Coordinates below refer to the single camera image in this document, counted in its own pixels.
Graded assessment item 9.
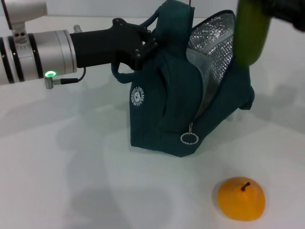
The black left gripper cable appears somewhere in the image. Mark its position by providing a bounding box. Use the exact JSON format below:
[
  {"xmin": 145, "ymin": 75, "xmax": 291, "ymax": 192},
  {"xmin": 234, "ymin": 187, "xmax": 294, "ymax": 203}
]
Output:
[{"xmin": 44, "ymin": 66, "xmax": 86, "ymax": 89}]

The orange yellow pear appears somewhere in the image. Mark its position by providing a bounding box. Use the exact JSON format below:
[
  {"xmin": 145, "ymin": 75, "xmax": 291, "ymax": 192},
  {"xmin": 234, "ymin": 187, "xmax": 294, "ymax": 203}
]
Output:
[{"xmin": 217, "ymin": 176, "xmax": 266, "ymax": 220}]

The dark blue insulated lunch bag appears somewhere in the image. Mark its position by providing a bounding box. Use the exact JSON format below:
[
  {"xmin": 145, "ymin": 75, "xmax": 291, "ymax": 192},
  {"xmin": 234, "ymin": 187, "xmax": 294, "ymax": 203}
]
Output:
[{"xmin": 111, "ymin": 0, "xmax": 255, "ymax": 158}]

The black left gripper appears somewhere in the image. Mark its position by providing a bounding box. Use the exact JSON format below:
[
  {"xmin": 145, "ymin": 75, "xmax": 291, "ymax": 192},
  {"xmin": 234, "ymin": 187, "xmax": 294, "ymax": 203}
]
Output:
[{"xmin": 70, "ymin": 18, "xmax": 170, "ymax": 71}]

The green cucumber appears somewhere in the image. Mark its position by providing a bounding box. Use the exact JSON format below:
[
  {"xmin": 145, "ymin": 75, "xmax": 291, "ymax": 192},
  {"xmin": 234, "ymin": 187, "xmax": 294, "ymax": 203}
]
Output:
[{"xmin": 233, "ymin": 0, "xmax": 272, "ymax": 67}]

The metal zipper pull ring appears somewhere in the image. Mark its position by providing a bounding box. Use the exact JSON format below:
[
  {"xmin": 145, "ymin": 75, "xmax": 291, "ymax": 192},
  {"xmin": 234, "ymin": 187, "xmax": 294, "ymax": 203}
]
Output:
[{"xmin": 180, "ymin": 122, "xmax": 199, "ymax": 145}]

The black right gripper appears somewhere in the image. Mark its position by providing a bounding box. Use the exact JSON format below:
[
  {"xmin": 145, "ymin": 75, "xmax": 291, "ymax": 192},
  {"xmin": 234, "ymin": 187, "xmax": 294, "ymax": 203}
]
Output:
[{"xmin": 259, "ymin": 0, "xmax": 305, "ymax": 31}]

